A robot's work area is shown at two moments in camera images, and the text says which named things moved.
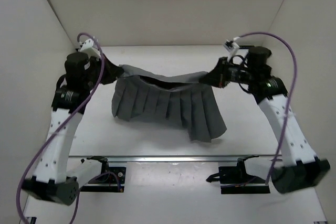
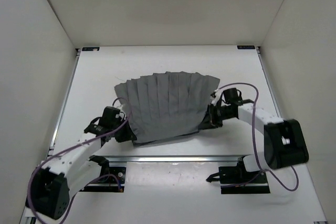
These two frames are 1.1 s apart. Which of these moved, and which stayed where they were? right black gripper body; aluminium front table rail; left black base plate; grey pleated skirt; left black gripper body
Moved: left black gripper body; grey pleated skirt; right black gripper body
Stayed: left black base plate; aluminium front table rail
